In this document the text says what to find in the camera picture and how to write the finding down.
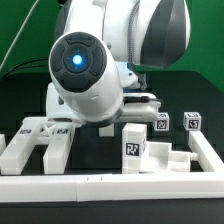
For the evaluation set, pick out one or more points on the white tagged cube right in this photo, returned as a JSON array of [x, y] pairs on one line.
[[192, 121]]

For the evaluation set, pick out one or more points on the white chair back frame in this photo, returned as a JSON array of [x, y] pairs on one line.
[[57, 136]]

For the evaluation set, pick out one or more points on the white tagged cube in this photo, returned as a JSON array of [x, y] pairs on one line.
[[162, 123], [192, 121]]

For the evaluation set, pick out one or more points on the white tagged cube left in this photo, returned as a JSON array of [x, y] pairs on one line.
[[162, 123]]

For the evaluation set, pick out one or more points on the white chair seat part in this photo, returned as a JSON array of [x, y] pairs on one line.
[[160, 157]]

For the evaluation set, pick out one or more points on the white block at left edge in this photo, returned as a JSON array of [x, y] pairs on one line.
[[2, 143]]

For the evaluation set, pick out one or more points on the white L-shaped fence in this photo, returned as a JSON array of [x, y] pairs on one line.
[[204, 180]]

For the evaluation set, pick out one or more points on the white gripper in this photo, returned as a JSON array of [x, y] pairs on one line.
[[140, 107]]

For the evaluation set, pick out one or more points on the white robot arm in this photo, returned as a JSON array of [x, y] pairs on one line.
[[97, 45]]

